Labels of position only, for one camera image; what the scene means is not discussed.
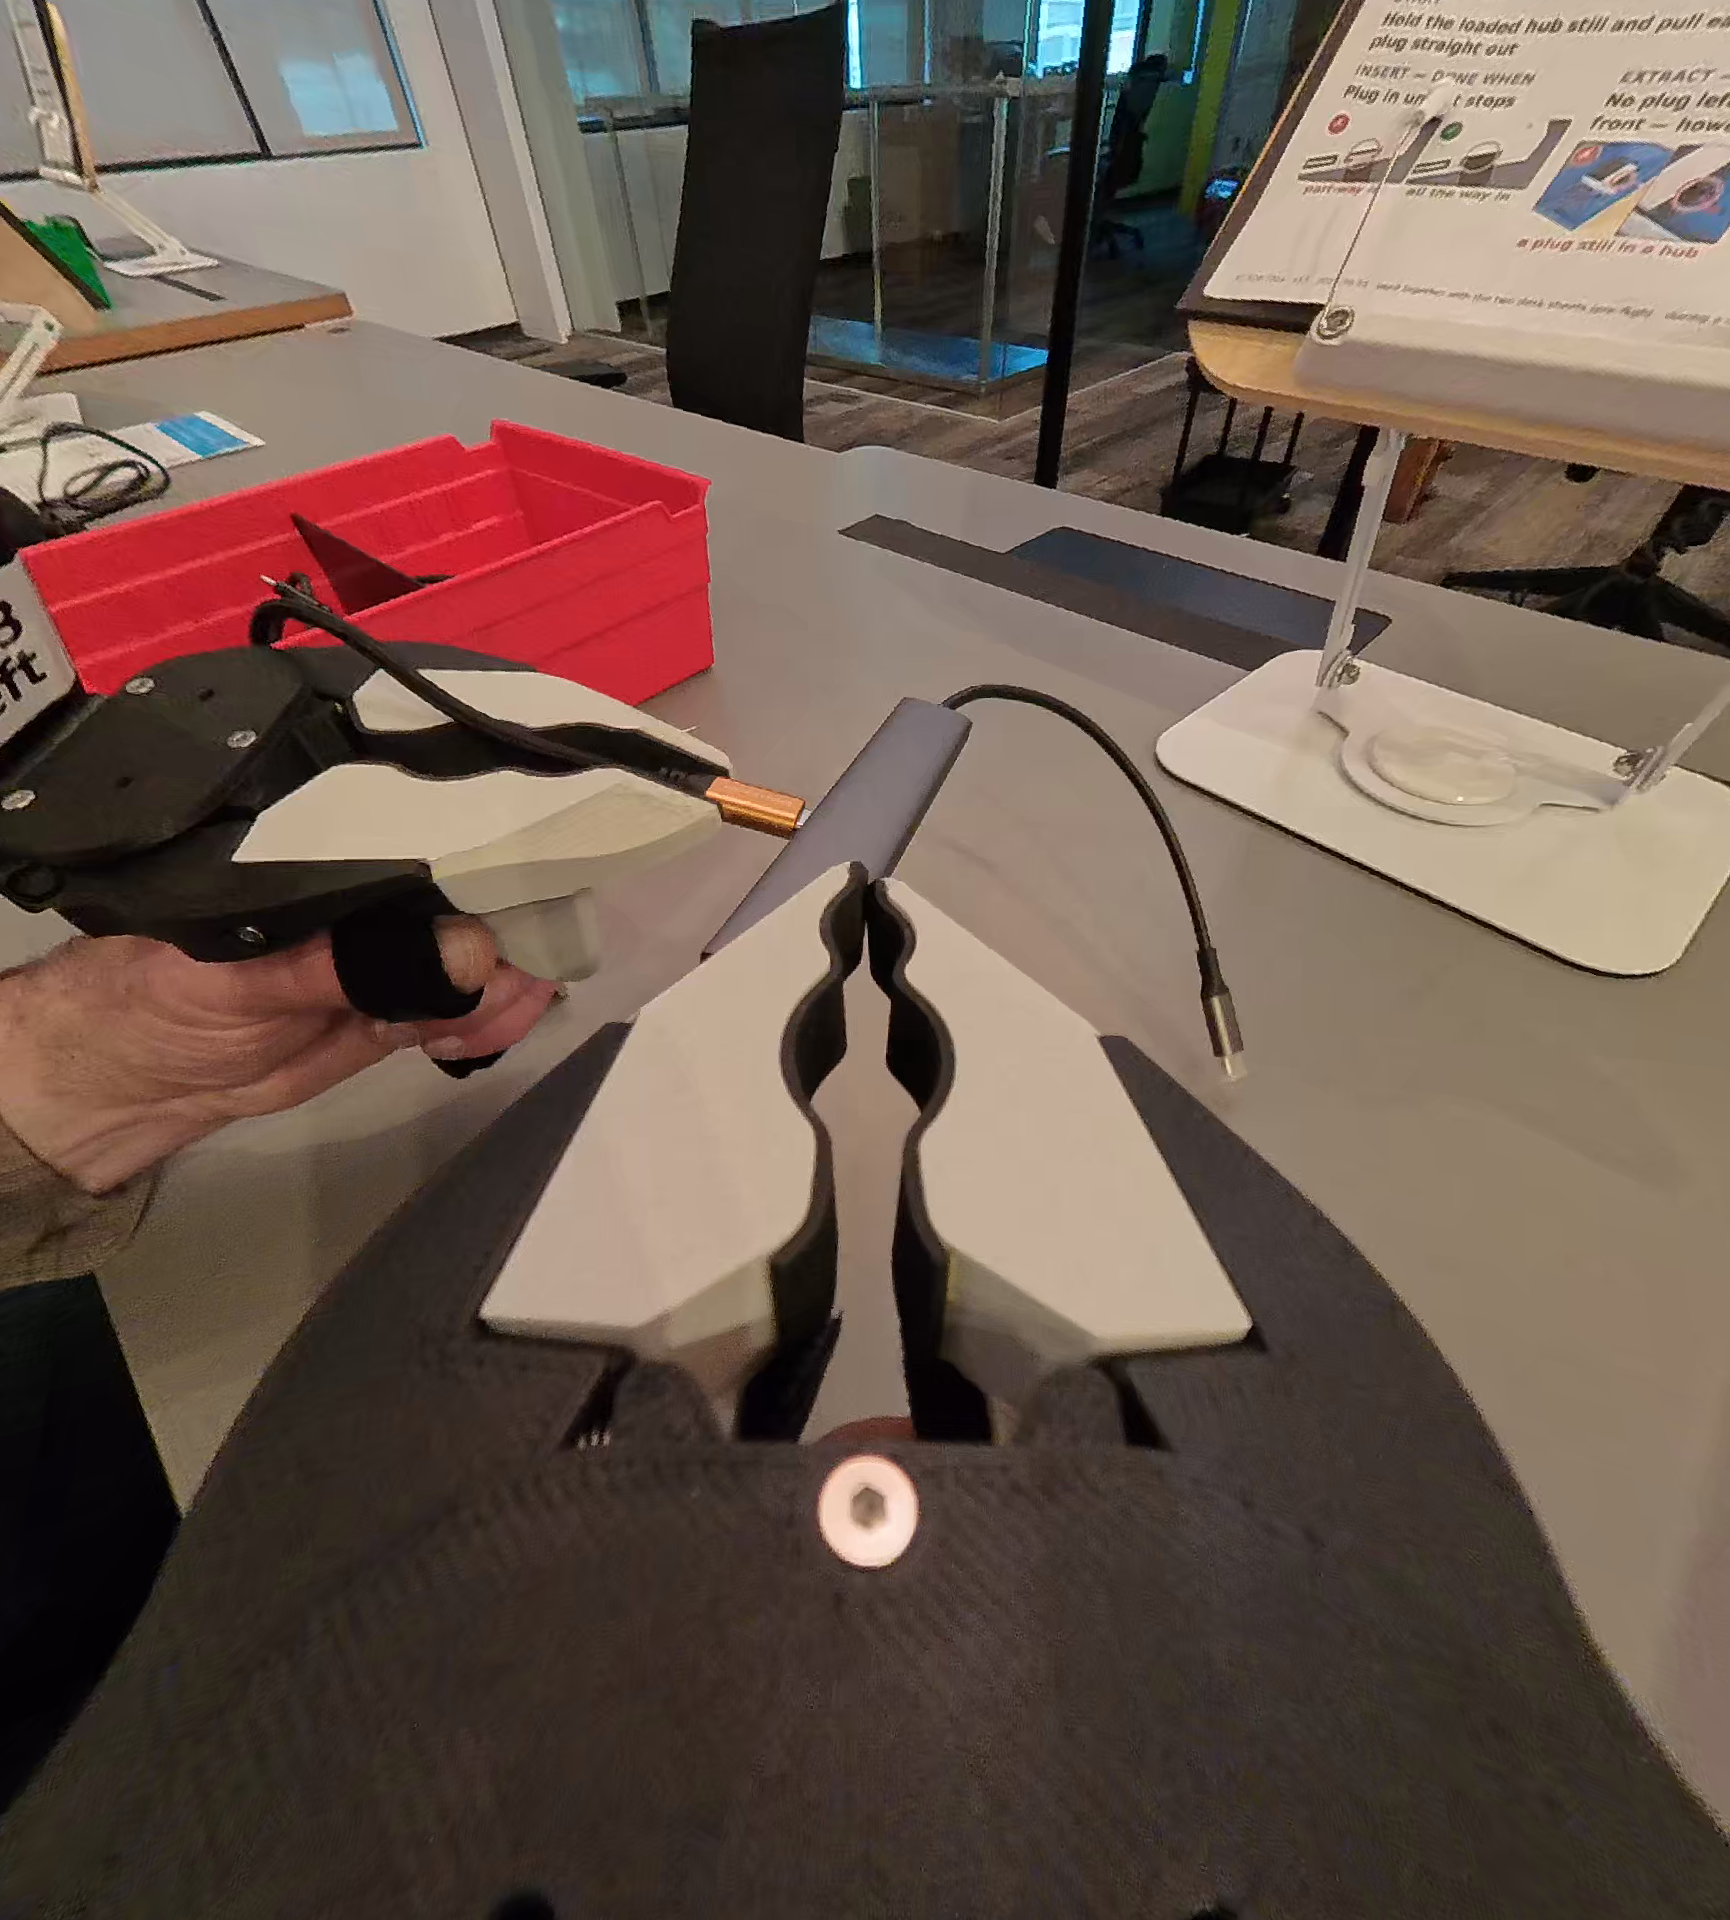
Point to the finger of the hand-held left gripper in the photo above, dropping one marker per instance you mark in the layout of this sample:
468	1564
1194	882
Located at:
506	840
535	706

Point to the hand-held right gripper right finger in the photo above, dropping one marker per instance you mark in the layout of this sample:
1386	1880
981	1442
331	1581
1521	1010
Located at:
1077	1186

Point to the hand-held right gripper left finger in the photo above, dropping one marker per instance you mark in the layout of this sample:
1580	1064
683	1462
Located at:
668	1186

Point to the person's left hand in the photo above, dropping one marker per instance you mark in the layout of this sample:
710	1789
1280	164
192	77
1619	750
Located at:
131	1049

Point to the red plastic bin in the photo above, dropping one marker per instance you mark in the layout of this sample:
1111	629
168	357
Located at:
535	597

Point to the blue and white leaflet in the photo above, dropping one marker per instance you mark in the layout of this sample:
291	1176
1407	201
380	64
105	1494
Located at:
189	436

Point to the wooden desk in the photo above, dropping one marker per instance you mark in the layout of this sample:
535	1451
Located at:
248	306

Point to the white stand with acrylic arms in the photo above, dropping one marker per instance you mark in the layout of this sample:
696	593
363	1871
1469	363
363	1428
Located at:
1479	884

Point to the green plastic part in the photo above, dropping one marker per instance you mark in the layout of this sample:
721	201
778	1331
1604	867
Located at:
63	262

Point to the black upright panel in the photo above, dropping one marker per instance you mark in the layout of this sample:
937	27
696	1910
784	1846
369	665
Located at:
751	227

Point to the black pole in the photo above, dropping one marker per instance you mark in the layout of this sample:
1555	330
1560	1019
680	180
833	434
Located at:
1077	227

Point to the black office chair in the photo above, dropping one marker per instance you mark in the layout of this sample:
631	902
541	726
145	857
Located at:
1126	133

